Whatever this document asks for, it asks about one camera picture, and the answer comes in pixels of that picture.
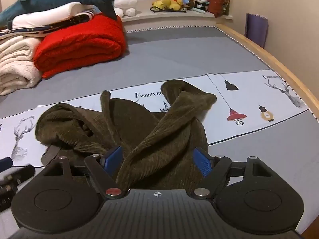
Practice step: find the white folded pillow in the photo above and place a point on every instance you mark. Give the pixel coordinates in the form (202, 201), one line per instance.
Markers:
(49, 12)

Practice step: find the grey printed bed sheet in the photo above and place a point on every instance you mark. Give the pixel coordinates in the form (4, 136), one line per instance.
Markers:
(187, 54)

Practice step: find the cream folded blanket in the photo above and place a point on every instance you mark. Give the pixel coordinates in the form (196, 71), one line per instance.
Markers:
(15, 64)

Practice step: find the purple box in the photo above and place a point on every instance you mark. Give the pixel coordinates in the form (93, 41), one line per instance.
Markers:
(256, 29)

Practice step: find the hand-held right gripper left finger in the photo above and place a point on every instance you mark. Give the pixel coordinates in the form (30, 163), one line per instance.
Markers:
(113, 160)

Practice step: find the red folded blanket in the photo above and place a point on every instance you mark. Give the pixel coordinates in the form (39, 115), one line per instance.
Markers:
(82, 47)

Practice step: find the white window sill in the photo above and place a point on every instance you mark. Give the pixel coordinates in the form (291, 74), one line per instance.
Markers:
(162, 17)

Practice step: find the white plush toy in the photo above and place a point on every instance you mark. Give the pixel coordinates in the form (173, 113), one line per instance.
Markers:
(125, 1)

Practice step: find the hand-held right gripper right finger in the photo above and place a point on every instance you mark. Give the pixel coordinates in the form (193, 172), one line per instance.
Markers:
(203, 164)

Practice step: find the wooden bed frame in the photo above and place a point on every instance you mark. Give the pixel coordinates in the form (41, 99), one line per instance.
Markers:
(274, 62)

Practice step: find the navy star-patterned cloth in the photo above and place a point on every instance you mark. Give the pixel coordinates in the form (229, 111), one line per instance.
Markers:
(79, 18)

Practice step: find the panda plush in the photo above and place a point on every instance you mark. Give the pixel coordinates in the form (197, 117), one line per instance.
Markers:
(201, 1)

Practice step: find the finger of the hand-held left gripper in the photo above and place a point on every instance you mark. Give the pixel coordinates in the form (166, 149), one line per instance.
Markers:
(5, 163)
(21, 174)

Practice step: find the yellow plush toy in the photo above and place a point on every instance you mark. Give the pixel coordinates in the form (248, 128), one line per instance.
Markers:
(165, 3)

